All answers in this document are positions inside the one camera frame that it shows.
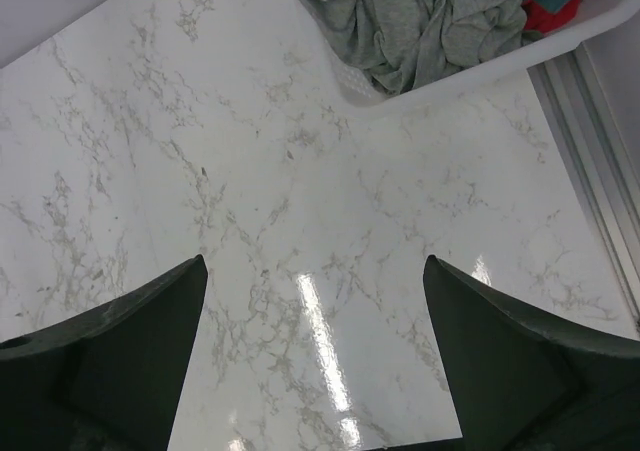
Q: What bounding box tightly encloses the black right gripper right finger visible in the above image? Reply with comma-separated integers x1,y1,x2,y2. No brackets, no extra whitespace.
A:
423,255,639,450

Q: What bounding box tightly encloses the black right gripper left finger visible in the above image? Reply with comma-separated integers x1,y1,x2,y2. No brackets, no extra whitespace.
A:
1,255,208,450

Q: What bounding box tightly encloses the red t shirt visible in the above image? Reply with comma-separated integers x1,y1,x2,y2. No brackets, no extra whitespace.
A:
522,0,583,34

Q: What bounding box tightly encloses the grey t shirt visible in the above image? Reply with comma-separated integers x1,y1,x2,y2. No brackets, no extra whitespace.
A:
299,0,541,97

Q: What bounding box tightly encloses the white plastic laundry basket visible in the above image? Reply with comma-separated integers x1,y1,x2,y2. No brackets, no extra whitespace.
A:
292,0,639,120

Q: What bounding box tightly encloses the aluminium frame rail right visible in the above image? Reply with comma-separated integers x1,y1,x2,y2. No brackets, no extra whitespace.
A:
529,44,639,329

